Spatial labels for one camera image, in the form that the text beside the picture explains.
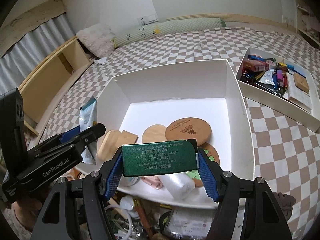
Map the pink hair clip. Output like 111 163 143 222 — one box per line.
139 176 165 189

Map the red carton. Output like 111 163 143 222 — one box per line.
243 59 270 73

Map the checkered bed sheet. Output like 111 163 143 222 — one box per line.
32 26 320 240

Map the shallow white box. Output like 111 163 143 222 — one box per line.
236 46 320 132

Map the coaster with green pattern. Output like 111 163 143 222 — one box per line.
186 142 221 188

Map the round brown wooden coaster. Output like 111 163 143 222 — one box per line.
164 116 213 148

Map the fluffy white pillow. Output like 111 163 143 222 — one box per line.
76 23 116 60

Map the grey curtain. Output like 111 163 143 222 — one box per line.
0 12 76 96

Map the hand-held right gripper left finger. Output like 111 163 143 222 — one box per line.
30 152 123 240

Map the white shelf unit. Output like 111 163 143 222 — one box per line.
296 0 320 48

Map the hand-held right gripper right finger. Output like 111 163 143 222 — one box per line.
197 149 293 240

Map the green box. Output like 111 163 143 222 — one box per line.
121 138 200 177

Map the brown scrunchie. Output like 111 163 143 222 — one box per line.
272 192 297 213

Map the long green bolster pillow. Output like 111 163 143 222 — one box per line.
112 17 227 47

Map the white plastic ring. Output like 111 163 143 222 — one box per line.
107 202 141 240

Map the small wooden block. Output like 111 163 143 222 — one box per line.
121 129 140 145

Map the white wall socket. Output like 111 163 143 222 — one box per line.
137 14 159 26

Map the blue and white packet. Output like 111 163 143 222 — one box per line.
79 96 98 165

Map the wooden oval brush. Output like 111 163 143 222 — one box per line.
97 129 123 162

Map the white notebook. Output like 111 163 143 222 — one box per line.
287 72 313 108

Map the person's left forearm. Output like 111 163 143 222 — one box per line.
0 194 49 240

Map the large white box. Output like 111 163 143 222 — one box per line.
76 58 256 210

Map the wooden ceiling beam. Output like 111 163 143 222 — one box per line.
0 0 67 58

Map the wooden headboard shelf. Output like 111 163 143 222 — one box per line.
18 36 95 137

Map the round light wooden coaster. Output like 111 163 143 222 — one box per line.
141 124 167 145

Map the silver tube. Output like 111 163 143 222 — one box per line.
258 69 276 85

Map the clear labelled plastic box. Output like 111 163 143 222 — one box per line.
159 207 216 240

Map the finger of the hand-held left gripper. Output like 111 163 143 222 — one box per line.
27 123 106 158
37 125 81 151

